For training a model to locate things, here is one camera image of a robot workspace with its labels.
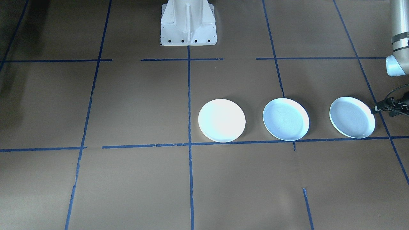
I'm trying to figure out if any light blue plate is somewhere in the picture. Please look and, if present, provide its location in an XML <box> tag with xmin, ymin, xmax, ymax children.
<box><xmin>263</xmin><ymin>98</ymin><xmax>310</xmax><ymax>142</ymax></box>
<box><xmin>329</xmin><ymin>96</ymin><xmax>376</xmax><ymax>139</ymax></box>

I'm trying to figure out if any white pedestal column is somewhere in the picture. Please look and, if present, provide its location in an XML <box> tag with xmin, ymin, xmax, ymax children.
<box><xmin>160</xmin><ymin>0</ymin><xmax>218</xmax><ymax>46</ymax></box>

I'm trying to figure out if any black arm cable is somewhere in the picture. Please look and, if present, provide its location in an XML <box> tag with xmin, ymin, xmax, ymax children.
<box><xmin>384</xmin><ymin>84</ymin><xmax>409</xmax><ymax>106</ymax></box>

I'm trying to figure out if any white plate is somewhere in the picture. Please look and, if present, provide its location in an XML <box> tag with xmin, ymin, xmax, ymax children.
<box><xmin>198</xmin><ymin>99</ymin><xmax>246</xmax><ymax>143</ymax></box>

